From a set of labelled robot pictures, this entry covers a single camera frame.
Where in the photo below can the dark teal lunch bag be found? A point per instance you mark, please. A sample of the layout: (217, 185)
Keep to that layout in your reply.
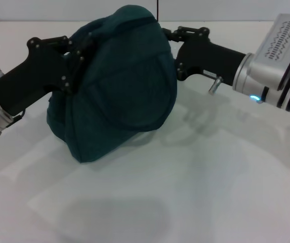
(114, 88)

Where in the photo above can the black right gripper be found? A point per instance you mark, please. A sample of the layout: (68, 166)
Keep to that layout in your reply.
(208, 60)

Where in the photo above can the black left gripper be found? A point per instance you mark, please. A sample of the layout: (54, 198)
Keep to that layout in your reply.
(36, 73)

